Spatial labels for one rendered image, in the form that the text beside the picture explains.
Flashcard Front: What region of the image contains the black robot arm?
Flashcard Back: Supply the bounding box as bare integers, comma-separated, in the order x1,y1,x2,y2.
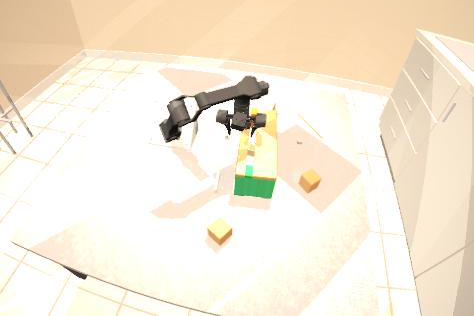
158,75,270,143

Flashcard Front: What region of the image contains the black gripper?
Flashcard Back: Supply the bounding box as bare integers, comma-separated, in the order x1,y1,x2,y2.
216,102,267,137

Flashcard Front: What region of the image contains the small yellow block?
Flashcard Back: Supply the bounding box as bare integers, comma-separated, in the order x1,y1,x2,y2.
247,144,255,157

